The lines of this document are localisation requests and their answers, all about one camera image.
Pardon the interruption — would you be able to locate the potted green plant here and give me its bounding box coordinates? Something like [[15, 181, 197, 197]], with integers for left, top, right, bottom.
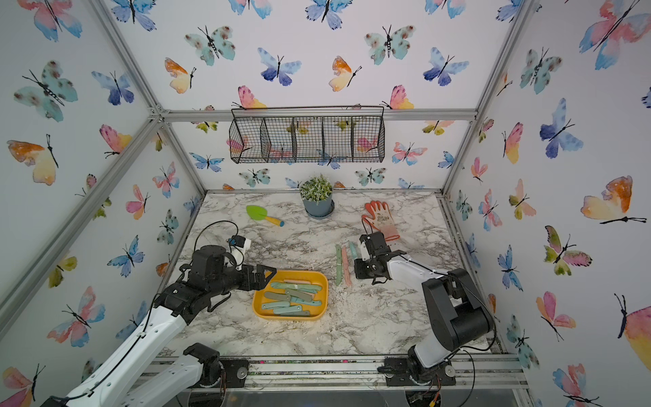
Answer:
[[299, 175, 333, 218]]

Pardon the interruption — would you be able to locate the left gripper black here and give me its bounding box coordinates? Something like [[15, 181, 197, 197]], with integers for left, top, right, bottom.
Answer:
[[209, 261, 276, 298]]

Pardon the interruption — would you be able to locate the black wire wall basket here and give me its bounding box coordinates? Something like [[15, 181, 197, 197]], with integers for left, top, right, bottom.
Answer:
[[227, 105, 386, 166]]

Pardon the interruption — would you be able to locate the green toy garden trowel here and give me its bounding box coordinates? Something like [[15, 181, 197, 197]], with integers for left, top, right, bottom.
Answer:
[[246, 205, 284, 227]]

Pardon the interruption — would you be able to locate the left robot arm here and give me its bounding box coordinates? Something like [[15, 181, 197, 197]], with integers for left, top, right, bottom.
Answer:
[[44, 245, 277, 406]]

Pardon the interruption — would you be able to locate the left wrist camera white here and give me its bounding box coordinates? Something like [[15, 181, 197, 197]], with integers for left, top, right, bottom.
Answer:
[[227, 235, 251, 266]]

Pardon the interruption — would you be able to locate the yellow plastic storage tray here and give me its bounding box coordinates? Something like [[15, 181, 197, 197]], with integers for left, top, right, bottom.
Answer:
[[252, 271, 329, 321]]

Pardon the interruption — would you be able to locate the teal ceramic sheathed knife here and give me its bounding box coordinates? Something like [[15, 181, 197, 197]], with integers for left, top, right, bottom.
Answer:
[[349, 242, 360, 259]]

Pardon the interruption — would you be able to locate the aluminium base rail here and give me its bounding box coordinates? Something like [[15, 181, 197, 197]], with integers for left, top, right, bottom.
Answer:
[[141, 353, 530, 393]]

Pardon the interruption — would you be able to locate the green sheathed fruit knife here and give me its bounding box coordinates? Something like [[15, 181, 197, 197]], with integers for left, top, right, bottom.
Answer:
[[335, 244, 343, 286]]

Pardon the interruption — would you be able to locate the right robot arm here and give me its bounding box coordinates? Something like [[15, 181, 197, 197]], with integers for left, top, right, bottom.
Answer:
[[354, 232, 495, 385]]

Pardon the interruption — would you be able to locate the pink sheathed fruit knife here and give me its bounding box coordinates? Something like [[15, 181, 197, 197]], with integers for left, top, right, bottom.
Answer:
[[341, 246, 352, 287]]

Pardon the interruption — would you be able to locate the red and pink glove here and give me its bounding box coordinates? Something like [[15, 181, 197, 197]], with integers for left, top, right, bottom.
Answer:
[[361, 201, 400, 242]]

